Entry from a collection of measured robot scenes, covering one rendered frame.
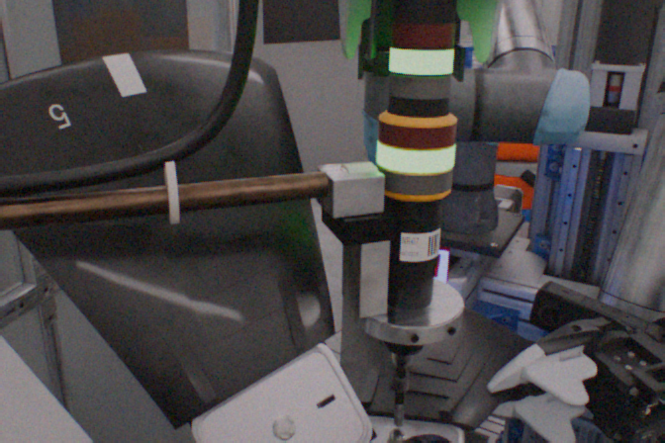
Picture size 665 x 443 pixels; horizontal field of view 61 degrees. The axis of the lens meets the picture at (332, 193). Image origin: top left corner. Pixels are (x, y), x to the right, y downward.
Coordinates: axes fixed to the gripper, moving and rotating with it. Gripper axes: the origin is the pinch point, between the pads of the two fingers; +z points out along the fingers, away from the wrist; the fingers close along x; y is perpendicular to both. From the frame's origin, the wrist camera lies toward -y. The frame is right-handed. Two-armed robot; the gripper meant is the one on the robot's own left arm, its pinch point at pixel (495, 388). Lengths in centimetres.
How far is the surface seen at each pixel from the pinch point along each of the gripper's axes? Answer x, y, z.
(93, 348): 47, -76, 36
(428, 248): -17.5, 4.0, 11.0
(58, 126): -22.4, -8.1, 30.1
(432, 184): -21.5, 4.0, 11.3
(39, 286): 26, -69, 42
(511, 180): 123, -275, -241
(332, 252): 146, -252, -92
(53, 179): -22.8, 1.5, 29.9
